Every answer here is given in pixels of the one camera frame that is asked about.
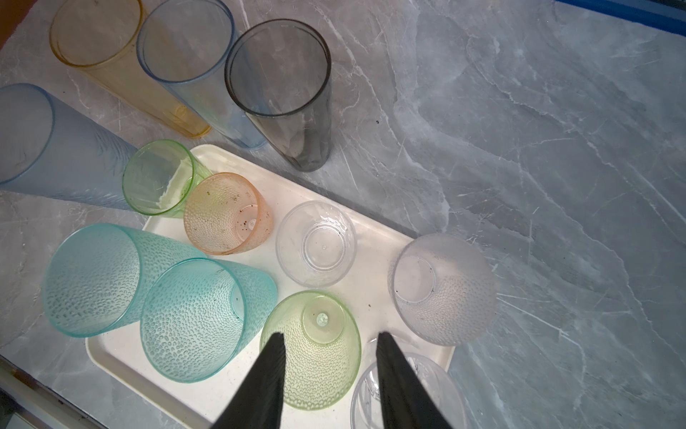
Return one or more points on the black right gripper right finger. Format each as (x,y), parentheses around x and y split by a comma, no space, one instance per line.
(405,402)

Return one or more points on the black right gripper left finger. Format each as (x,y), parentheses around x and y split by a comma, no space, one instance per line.
(258,402)

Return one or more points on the clear faceted glass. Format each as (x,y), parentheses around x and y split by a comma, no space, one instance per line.
(366,407)

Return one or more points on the light green tall cup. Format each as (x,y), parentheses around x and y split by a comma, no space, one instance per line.
(323,348)

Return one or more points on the teal tall cup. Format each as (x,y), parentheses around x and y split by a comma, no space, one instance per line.
(99,277)
(201,313)

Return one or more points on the clear dimpled cup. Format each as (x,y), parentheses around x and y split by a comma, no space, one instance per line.
(443,289)

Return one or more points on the clear small glass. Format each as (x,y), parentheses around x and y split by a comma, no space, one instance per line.
(316,244)

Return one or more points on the pink small glass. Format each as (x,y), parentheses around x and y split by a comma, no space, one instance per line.
(226,214)

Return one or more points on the green small glass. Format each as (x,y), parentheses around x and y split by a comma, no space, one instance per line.
(159,178)

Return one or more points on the light blue plastic cup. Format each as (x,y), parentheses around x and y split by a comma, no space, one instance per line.
(48,149)

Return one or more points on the dark grey tall cup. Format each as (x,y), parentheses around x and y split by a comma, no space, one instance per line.
(279,73)

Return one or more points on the blue-grey tall plastic cup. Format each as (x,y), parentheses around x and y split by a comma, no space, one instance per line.
(184,45)

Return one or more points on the yellow tall plastic cup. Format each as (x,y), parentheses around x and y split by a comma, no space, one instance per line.
(99,38)

